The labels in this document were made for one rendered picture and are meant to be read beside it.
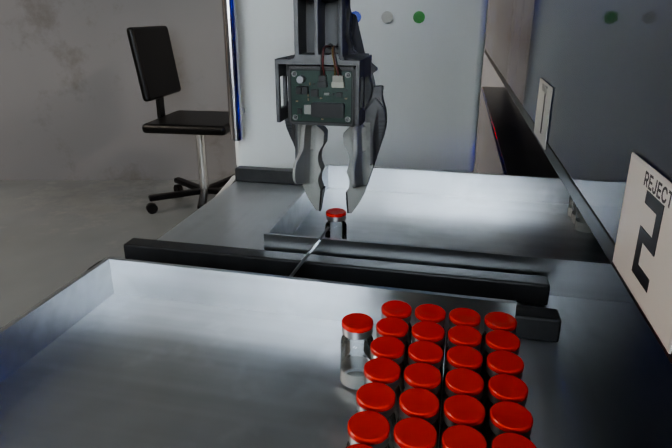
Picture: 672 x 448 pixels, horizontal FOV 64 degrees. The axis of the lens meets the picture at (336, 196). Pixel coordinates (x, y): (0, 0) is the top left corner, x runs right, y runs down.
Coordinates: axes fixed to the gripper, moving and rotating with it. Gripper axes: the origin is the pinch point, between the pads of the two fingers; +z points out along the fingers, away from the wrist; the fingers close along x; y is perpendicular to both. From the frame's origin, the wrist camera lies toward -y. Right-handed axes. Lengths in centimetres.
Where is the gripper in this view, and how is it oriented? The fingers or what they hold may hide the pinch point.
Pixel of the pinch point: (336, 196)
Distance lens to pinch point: 54.1
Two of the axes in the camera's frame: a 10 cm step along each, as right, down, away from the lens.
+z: 0.0, 9.5, 3.2
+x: 9.8, 0.7, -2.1
